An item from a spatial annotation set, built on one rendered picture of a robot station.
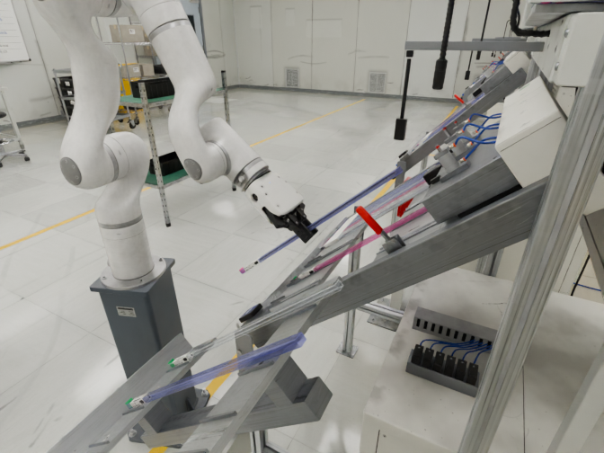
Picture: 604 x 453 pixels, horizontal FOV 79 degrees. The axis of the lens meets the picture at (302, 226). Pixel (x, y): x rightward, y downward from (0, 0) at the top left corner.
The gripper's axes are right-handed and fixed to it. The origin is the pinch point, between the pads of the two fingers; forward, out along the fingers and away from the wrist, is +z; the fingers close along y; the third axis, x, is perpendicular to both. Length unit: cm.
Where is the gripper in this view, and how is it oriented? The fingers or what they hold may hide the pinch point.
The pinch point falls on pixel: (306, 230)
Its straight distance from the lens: 80.2
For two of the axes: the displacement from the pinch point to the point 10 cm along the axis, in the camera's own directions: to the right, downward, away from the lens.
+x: -5.5, 5.6, 6.2
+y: 4.7, -4.1, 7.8
